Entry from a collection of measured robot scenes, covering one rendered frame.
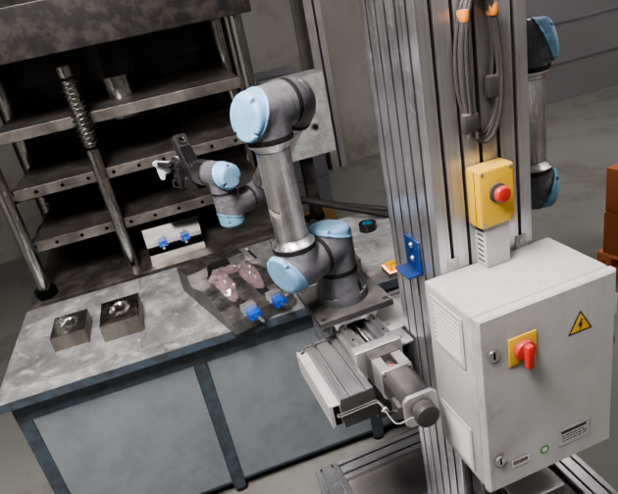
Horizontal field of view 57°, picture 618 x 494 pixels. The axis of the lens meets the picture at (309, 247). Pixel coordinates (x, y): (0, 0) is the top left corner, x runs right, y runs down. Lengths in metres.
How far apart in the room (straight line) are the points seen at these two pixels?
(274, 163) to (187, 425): 1.31
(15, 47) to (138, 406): 1.47
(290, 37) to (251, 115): 4.69
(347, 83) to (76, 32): 4.03
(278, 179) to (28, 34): 1.49
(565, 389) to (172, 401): 1.44
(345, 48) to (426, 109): 5.03
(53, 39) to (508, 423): 2.14
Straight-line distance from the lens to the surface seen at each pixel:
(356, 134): 6.36
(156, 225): 2.85
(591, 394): 1.48
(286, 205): 1.42
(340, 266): 1.58
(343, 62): 6.20
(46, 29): 2.61
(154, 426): 2.37
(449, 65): 1.21
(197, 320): 2.25
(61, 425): 2.35
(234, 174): 1.61
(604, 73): 8.11
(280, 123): 1.36
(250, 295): 2.18
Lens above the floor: 1.88
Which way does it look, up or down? 25 degrees down
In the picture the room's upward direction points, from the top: 12 degrees counter-clockwise
